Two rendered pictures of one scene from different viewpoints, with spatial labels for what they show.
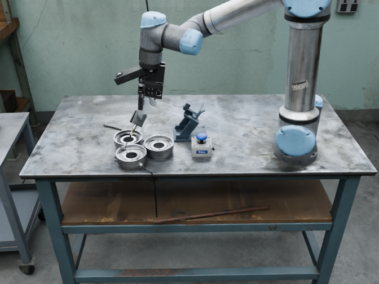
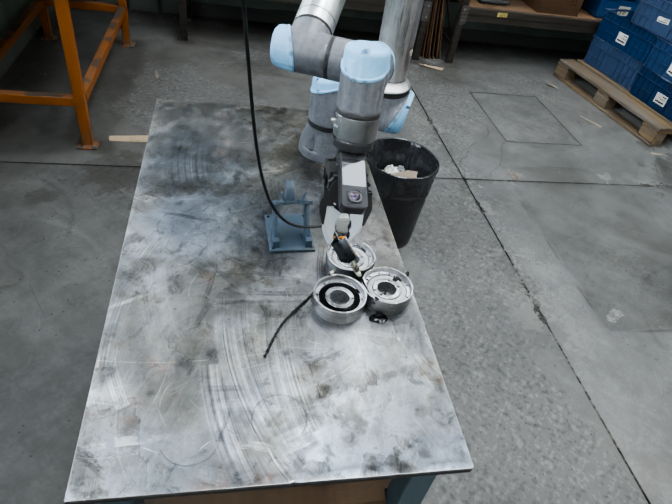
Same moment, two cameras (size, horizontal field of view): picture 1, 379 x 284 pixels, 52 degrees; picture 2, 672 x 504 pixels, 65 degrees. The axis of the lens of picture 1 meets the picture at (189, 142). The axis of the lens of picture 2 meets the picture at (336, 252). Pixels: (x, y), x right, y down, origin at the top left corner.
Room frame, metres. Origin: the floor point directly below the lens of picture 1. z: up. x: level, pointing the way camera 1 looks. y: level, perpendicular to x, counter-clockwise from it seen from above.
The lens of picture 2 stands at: (1.39, 0.92, 1.56)
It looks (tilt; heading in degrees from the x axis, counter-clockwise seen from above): 41 degrees down; 256
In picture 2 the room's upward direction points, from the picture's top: 11 degrees clockwise
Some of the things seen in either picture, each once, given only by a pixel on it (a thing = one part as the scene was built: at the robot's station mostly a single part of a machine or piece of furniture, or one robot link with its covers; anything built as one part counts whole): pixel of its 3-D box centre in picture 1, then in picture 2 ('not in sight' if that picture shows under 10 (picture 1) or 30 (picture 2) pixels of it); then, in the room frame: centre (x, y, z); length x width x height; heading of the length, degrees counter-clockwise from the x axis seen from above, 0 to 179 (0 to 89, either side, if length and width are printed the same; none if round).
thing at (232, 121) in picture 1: (196, 129); (265, 229); (1.32, -0.03, 0.79); 1.20 x 0.60 x 0.02; 91
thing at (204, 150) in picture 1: (203, 146); (340, 214); (1.15, -0.05, 0.82); 0.08 x 0.07 x 0.05; 91
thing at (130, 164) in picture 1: (131, 157); (386, 291); (1.09, 0.20, 0.82); 0.10 x 0.10 x 0.04
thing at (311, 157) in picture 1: (297, 141); (326, 134); (1.15, -0.38, 0.85); 0.15 x 0.15 x 0.10
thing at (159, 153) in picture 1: (158, 147); (349, 260); (1.15, 0.11, 0.82); 0.10 x 0.10 x 0.04
